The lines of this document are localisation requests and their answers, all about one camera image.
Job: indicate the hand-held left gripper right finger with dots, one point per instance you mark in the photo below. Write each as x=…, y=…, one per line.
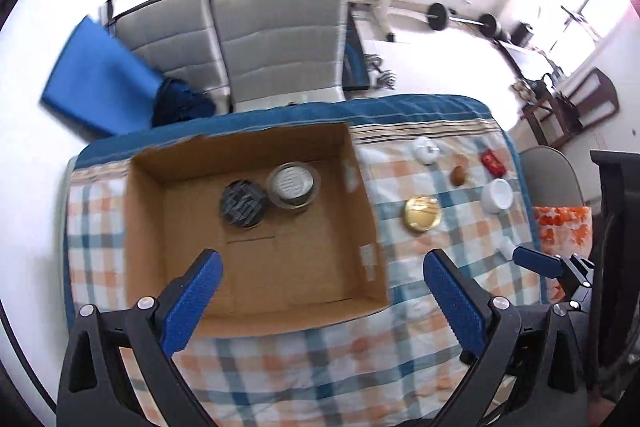
x=455, y=302

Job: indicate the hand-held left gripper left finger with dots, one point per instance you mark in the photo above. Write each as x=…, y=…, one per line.
x=192, y=302

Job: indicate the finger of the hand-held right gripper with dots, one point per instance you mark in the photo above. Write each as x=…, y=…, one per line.
x=537, y=261

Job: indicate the small white cylinder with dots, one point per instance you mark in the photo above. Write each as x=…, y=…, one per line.
x=506, y=249

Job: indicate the white round jar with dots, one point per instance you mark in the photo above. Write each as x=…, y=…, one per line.
x=497, y=195

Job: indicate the gold round tin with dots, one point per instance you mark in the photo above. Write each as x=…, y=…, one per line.
x=423, y=213

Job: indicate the small red box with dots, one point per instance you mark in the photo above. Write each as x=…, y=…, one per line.
x=492, y=162

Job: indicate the cardboard box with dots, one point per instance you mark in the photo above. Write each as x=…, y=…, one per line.
x=300, y=267

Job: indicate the brown walnut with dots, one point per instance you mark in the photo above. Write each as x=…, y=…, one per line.
x=459, y=176

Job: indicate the white knobbed small jar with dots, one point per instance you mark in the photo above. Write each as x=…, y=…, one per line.
x=426, y=150

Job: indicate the orange white patterned bag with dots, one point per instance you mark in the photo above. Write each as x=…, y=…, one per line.
x=565, y=227

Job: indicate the grey chair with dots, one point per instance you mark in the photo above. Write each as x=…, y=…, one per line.
x=550, y=177

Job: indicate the plaid blanket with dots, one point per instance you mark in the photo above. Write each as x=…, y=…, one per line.
x=390, y=357

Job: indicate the black patterned round tin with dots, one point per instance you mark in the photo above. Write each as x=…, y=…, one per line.
x=243, y=204

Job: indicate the dark wooden chair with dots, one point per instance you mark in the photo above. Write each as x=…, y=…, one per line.
x=597, y=94

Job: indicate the dark blue knit cloth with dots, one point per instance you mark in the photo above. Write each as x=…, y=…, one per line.
x=182, y=104

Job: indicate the treadmill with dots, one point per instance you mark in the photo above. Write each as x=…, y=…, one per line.
x=530, y=57

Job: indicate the small black heater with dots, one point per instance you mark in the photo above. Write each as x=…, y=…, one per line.
x=522, y=34

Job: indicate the chrome dumbbell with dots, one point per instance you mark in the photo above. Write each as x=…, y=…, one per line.
x=384, y=74

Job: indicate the blue foam mat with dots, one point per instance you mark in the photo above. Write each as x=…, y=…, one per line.
x=95, y=77

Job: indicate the window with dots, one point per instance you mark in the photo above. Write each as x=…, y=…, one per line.
x=595, y=17

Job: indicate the narrow grey cushion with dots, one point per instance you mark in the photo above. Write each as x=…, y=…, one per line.
x=170, y=42

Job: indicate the short barbell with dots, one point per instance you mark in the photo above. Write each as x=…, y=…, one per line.
x=439, y=16

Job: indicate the black and blue bench pad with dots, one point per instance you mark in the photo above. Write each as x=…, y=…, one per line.
x=356, y=57

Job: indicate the wide grey cushion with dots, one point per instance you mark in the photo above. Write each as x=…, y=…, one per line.
x=280, y=42

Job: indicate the black pole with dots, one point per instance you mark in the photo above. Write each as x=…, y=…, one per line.
x=108, y=12

